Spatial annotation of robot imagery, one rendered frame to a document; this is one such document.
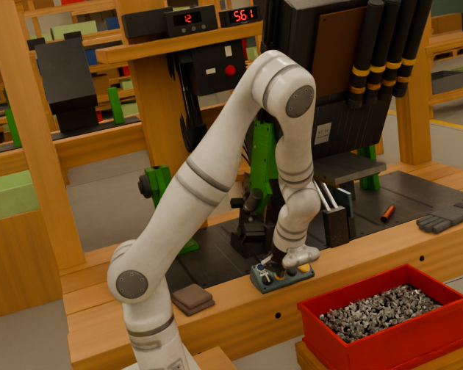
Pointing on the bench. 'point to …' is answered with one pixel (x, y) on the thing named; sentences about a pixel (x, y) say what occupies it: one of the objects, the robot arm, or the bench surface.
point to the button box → (277, 279)
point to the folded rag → (192, 299)
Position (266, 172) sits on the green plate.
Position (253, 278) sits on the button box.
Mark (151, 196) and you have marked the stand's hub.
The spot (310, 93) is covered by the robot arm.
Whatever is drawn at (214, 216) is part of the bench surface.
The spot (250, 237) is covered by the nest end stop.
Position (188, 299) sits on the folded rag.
